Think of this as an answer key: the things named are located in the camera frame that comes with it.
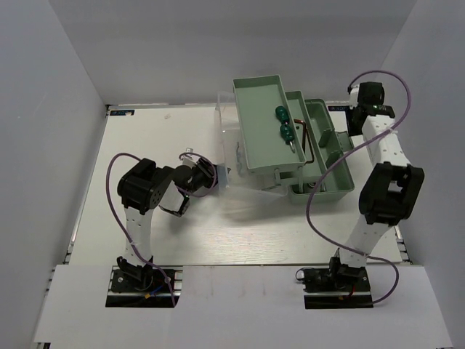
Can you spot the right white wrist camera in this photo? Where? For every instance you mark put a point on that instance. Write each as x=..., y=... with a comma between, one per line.
x=353, y=92

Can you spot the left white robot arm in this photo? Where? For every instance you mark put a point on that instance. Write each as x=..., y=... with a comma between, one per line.
x=146, y=187

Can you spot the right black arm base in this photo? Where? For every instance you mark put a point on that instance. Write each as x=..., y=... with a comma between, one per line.
x=336, y=286

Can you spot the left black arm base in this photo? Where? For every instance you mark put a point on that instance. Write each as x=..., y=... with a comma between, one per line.
x=136, y=286

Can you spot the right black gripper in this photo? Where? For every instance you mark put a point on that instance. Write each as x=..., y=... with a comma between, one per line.
x=352, y=129

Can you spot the clear toolbox lid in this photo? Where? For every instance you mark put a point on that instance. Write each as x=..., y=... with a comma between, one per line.
x=235, y=181

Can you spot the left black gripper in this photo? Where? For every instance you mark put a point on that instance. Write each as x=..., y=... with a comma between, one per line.
x=211, y=171

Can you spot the large silver ratchet wrench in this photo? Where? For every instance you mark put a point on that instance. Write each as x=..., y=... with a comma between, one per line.
x=309, y=186

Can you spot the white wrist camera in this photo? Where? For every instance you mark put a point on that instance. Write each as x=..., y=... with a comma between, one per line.
x=188, y=158
x=353, y=92

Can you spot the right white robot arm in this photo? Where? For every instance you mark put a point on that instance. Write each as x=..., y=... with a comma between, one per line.
x=391, y=190

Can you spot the green plastic toolbox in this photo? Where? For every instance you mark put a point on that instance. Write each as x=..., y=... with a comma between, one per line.
x=285, y=144

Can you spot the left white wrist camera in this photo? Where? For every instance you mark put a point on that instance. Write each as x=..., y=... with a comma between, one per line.
x=188, y=158

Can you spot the green stubby screwdriver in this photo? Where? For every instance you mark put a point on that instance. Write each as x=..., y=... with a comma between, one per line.
x=282, y=114
x=288, y=136

